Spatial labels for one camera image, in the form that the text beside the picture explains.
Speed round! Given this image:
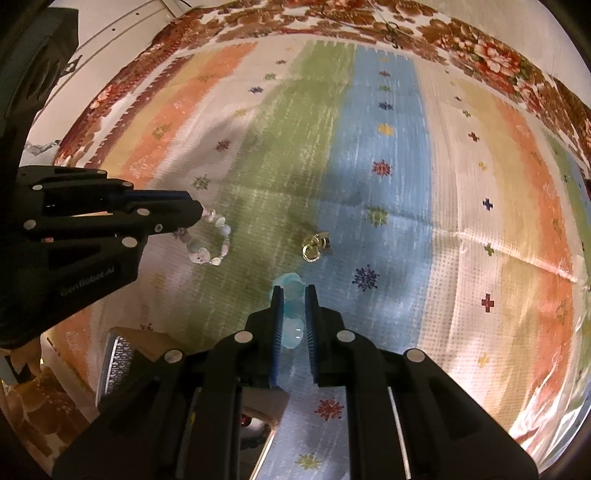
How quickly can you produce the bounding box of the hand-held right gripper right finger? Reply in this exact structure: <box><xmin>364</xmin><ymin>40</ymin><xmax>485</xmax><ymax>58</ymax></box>
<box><xmin>305</xmin><ymin>284</ymin><xmax>539</xmax><ymax>480</ymax></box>

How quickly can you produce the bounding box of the silver metal tin box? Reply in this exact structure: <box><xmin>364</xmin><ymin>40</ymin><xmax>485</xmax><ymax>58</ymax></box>
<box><xmin>95</xmin><ymin>327</ymin><xmax>289</xmax><ymax>480</ymax></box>

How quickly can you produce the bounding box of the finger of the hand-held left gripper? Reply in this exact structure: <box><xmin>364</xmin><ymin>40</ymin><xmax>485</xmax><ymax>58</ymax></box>
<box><xmin>25</xmin><ymin>199</ymin><xmax>205</xmax><ymax>244</ymax></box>
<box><xmin>16</xmin><ymin>166</ymin><xmax>197</xmax><ymax>217</ymax></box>

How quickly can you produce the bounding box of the striped pastel blanket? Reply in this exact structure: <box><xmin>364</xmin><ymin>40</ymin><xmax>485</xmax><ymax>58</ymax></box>
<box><xmin>39</xmin><ymin>34</ymin><xmax>591</xmax><ymax>480</ymax></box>

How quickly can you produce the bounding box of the grey cloth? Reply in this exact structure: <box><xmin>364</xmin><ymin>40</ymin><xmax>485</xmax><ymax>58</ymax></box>
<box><xmin>23</xmin><ymin>141</ymin><xmax>61</xmax><ymax>156</ymax></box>

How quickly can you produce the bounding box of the blue-green bead bracelet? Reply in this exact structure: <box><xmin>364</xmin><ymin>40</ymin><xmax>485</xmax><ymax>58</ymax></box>
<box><xmin>272</xmin><ymin>272</ymin><xmax>308</xmax><ymax>350</ymax></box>

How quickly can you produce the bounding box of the small gold jewelry piece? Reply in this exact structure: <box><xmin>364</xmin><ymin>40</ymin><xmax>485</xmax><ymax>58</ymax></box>
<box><xmin>301</xmin><ymin>232</ymin><xmax>334</xmax><ymax>262</ymax></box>

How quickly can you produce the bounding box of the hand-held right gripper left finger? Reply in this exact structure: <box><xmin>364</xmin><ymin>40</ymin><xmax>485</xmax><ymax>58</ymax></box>
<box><xmin>53</xmin><ymin>285</ymin><xmax>284</xmax><ymax>480</ymax></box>

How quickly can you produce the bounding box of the pale white bead bracelet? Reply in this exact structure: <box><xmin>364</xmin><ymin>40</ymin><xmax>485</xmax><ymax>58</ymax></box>
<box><xmin>173</xmin><ymin>210</ymin><xmax>234</xmax><ymax>268</ymax></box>

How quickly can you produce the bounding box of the white headboard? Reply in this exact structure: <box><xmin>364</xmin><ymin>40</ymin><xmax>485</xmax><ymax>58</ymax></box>
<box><xmin>65</xmin><ymin>0</ymin><xmax>195</xmax><ymax>61</ymax></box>

